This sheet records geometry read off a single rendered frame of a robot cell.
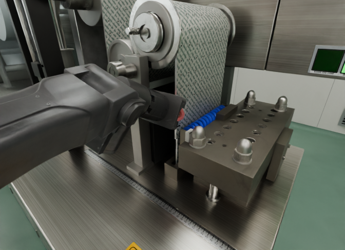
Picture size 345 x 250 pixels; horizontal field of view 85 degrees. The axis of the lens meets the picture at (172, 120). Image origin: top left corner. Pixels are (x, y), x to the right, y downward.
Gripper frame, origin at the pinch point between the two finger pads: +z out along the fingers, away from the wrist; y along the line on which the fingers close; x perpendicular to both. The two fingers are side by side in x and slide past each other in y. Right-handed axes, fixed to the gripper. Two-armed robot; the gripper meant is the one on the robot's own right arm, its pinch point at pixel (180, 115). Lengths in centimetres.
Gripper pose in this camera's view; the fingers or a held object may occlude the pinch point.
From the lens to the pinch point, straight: 45.8
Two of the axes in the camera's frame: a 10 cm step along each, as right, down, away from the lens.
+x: 3.1, -9.5, -0.3
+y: 7.8, 2.8, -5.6
